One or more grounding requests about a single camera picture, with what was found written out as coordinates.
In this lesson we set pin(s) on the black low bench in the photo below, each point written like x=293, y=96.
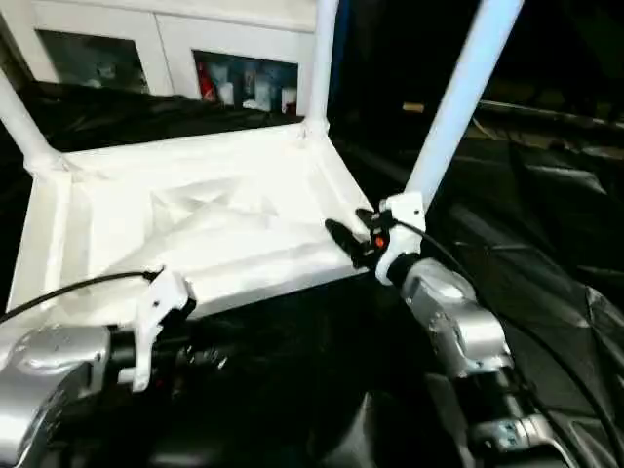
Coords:
x=556, y=117

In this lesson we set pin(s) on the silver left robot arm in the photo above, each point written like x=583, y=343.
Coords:
x=49, y=370

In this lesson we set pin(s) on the white plastic table top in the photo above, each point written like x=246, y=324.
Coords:
x=195, y=224

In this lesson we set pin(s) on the black plastic mat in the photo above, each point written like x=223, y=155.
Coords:
x=546, y=244

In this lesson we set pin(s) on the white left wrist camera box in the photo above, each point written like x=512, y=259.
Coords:
x=161, y=302

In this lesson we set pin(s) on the small red bottle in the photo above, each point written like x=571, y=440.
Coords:
x=206, y=83

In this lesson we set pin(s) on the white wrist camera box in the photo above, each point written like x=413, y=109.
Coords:
x=161, y=302
x=405, y=210

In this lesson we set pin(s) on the white plastic table leg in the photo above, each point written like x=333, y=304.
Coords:
x=24, y=127
x=458, y=97
x=322, y=58

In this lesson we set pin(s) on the white glass-door cabinet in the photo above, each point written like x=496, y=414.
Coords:
x=195, y=19

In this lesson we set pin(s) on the small gold label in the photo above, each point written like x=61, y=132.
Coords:
x=413, y=107

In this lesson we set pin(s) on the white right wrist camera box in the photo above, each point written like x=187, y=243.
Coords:
x=405, y=210

